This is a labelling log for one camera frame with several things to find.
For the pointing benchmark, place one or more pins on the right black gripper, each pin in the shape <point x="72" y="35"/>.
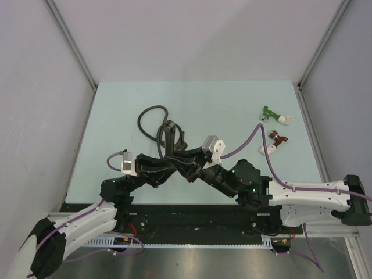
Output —
<point x="191" y="172"/>

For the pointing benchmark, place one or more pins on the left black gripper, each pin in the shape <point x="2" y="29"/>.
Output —
<point x="154" y="170"/>

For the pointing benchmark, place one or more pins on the dark metal faucet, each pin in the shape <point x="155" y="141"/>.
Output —
<point x="171" y="146"/>

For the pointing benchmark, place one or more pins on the green tap white elbow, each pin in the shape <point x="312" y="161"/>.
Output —
<point x="267" y="113"/>

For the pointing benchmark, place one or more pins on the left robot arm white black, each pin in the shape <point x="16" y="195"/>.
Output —
<point x="51" y="242"/>

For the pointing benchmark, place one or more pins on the brown tap white elbow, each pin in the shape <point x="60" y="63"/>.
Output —
<point x="278" y="140"/>

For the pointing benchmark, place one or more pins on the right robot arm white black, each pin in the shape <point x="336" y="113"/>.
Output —
<point x="298" y="203"/>

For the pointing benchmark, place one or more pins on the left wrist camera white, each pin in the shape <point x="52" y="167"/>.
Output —
<point x="128" y="164"/>

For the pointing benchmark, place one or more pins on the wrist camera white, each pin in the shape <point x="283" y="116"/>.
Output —
<point x="213" y="148"/>
<point x="128" y="164"/>

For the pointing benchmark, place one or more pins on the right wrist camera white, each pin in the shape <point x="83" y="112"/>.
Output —
<point x="213" y="148"/>

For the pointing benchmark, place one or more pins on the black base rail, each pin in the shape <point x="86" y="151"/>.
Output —
<point x="201" y="224"/>

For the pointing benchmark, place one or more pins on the white slotted cable duct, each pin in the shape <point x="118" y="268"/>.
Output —
<point x="116" y="241"/>

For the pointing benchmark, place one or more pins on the left aluminium frame post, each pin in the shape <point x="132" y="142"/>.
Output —
<point x="70" y="42"/>

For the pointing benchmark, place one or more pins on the aluminium frame post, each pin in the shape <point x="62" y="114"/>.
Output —
<point x="70" y="42"/>
<point x="325" y="40"/>

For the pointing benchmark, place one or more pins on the right aluminium frame post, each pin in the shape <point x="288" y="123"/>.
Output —
<point x="325" y="40"/>

